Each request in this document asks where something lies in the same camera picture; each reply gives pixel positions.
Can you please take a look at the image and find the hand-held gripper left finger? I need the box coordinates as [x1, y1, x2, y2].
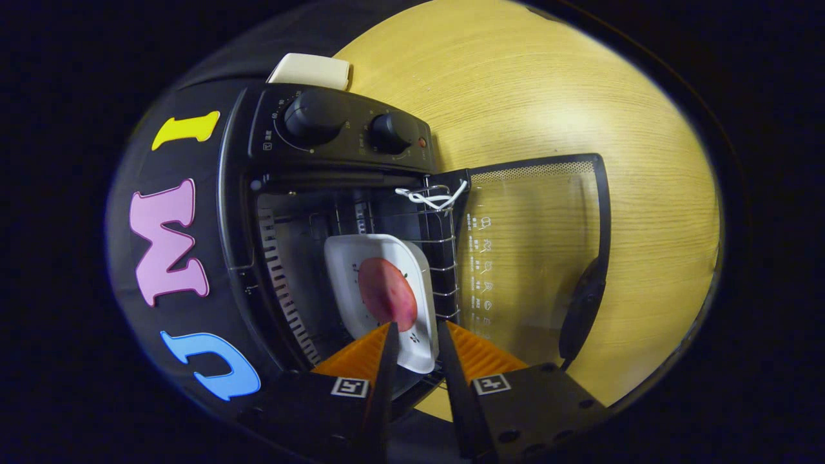
[237, 322, 401, 464]

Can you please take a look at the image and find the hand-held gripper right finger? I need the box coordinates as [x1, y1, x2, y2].
[436, 320, 608, 460]

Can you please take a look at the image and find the white square plate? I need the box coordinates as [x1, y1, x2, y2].
[324, 233, 439, 375]

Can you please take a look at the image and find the black toaster oven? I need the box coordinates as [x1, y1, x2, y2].
[216, 82, 612, 420]

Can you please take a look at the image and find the white toaster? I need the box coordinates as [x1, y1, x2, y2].
[266, 53, 351, 92]

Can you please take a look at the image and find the metal wire oven rack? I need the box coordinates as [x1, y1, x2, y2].
[335, 184, 461, 323]

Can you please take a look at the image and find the white string tie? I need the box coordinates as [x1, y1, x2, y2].
[394, 179, 469, 212]

